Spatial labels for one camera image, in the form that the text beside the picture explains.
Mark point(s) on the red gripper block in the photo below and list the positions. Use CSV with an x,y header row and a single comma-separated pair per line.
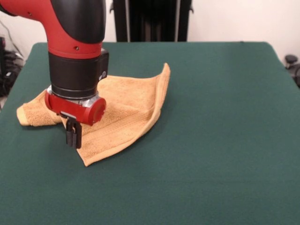
x,y
77,112

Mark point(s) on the tan terry towel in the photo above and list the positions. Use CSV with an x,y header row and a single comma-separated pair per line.
x,y
131,112

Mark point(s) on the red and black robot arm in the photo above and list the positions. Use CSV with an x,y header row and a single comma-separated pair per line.
x,y
75,58

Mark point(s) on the grey office chair base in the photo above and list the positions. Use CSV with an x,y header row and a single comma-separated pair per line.
x,y
291,59
9,70

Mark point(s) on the dark green tablecloth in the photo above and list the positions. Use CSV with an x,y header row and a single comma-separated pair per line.
x,y
211,140

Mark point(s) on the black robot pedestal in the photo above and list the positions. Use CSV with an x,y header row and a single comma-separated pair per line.
x,y
152,21

